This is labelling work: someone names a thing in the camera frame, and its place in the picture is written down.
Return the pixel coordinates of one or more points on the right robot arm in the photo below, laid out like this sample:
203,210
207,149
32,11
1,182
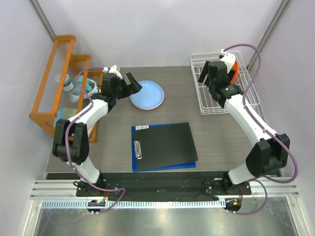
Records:
269,149

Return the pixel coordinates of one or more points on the small white blue jar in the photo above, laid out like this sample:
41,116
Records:
68,84

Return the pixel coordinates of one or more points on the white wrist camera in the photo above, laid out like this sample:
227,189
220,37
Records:
113,69
229,59

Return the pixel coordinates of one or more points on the blue plate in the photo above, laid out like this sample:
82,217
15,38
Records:
150,95

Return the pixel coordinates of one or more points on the black clipboard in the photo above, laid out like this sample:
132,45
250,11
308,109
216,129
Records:
164,146

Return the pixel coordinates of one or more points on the orange plate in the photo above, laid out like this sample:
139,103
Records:
235,71

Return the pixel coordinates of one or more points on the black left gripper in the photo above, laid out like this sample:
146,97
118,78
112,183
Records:
134,87

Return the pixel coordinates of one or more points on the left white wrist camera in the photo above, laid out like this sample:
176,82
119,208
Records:
113,69

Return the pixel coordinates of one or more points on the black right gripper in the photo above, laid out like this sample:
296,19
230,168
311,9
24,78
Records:
205,72

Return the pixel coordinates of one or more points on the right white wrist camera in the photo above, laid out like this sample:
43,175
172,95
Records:
229,59

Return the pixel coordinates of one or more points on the aluminium frame rail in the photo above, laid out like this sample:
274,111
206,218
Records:
56,194

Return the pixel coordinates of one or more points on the teal scrub brush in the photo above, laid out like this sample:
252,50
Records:
74,94

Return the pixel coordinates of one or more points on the blue folder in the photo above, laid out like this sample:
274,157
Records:
163,168

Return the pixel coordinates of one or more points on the white wire dish rack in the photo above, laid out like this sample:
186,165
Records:
207,105

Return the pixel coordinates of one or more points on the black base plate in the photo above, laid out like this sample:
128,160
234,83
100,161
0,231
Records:
164,187

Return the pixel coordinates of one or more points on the white and teal bowl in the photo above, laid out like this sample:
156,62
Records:
91,88

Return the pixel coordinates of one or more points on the pink plate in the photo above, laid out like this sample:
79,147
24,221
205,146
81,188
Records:
146,109

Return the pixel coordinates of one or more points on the orange wooden shelf rack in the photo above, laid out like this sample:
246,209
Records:
51,96

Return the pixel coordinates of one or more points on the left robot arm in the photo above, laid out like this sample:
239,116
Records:
71,139

